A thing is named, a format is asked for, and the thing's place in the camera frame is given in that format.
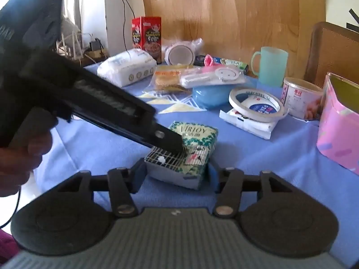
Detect pink cardboard box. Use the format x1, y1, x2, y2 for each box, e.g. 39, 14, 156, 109
316, 72, 359, 176

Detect large white tissue pack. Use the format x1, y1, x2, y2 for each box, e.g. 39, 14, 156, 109
97, 48, 158, 88

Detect orange snack packet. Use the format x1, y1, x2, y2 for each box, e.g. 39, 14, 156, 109
153, 64, 195, 93

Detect green patterned tissue pack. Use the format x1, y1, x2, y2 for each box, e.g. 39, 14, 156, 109
144, 120, 219, 190

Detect green and blue tube carton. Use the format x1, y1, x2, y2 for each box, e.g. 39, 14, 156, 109
213, 57, 249, 76

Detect white flat packet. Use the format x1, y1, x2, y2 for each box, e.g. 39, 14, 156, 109
219, 108, 290, 141

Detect blue soft silicone bowl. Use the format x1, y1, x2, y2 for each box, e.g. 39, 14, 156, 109
192, 84, 236, 110

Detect white cable bundle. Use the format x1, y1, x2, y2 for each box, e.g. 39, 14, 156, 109
57, 18, 85, 62

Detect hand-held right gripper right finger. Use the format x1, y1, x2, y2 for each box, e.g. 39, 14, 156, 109
208, 165, 295, 218

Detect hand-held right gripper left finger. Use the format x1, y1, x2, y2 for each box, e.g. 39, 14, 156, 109
57, 158, 148, 217

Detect white and pink labelled can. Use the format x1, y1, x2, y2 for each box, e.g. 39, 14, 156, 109
281, 77, 324, 121

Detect magenta clothing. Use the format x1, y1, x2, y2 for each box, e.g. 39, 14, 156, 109
0, 228, 18, 260

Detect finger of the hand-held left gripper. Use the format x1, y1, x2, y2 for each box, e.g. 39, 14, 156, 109
153, 123, 186, 154

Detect wooden panel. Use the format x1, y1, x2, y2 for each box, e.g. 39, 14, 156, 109
141, 0, 326, 72

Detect green plastic mug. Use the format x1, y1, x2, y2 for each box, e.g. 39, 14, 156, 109
250, 47, 289, 88

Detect person's left hand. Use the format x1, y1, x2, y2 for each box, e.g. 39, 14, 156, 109
0, 132, 54, 198

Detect red printed carton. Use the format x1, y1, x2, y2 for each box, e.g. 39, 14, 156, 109
131, 16, 162, 63

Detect white tape roll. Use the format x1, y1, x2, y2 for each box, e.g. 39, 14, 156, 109
228, 87, 286, 123

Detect wooden chair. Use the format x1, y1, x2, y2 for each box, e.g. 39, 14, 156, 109
304, 21, 359, 91

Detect round item in plastic bag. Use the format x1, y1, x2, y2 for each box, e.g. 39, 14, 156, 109
163, 38, 203, 65

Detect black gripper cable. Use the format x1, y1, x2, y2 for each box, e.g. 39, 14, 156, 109
0, 188, 22, 230

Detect black power adapter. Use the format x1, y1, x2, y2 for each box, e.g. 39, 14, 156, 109
89, 37, 103, 53

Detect black wall cable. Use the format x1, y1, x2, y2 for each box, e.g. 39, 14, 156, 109
117, 0, 145, 26

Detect white fan in plastic wrap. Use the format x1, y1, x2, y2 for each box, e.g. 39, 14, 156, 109
179, 66, 249, 89

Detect blue tablecloth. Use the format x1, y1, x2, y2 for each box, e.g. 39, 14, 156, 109
32, 60, 359, 269

